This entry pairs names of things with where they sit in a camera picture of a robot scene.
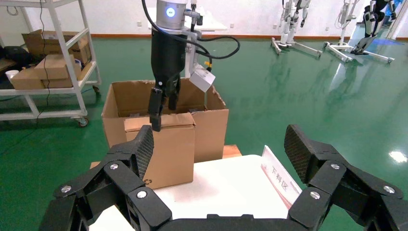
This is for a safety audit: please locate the large open cardboard box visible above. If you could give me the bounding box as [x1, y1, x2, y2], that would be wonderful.
[101, 78, 230, 164]

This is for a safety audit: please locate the thin black hanging cable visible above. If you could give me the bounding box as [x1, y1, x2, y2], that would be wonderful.
[38, 0, 51, 111]

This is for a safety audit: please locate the white paper cup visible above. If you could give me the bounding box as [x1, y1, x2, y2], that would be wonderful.
[4, 69, 20, 84]

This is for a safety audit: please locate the white humanoid robot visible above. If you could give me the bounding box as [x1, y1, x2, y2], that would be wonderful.
[280, 0, 311, 45]

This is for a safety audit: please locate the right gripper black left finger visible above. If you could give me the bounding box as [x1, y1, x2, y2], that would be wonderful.
[38, 125, 173, 231]

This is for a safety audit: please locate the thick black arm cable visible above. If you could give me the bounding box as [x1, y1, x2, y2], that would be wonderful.
[141, 0, 210, 59]

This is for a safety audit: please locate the flat cardboard storage box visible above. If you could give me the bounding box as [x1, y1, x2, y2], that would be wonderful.
[41, 77, 75, 89]

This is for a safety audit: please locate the black humanoid robot on stand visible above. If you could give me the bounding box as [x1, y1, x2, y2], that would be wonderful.
[324, 0, 395, 64]

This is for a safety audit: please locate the labelled cardboard storage box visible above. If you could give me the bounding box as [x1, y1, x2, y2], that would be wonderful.
[21, 29, 92, 66]

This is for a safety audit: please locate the white metal shelf cart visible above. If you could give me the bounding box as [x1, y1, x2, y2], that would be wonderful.
[0, 0, 102, 128]

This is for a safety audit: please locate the clear acrylic sign holder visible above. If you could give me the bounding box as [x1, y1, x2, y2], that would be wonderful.
[260, 145, 303, 210]

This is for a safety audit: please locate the small cardboard box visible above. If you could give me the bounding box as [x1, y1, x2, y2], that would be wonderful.
[123, 112, 196, 190]

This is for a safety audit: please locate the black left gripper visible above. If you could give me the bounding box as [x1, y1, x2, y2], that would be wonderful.
[148, 28, 188, 132]

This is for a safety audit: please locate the black bag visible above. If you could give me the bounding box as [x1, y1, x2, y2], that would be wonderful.
[0, 45, 34, 69]

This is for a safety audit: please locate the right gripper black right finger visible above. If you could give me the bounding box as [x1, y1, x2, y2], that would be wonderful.
[283, 124, 408, 231]

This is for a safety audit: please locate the plain cardboard storage box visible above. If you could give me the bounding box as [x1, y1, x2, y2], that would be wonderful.
[10, 66, 45, 90]
[34, 54, 82, 80]

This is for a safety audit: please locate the white metal robot stand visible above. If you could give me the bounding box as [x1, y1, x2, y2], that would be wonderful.
[271, 35, 323, 59]

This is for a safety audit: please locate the thin black camera cable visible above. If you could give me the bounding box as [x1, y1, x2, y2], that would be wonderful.
[188, 36, 241, 61]

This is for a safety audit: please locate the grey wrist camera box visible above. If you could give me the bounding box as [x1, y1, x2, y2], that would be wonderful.
[185, 30, 217, 93]

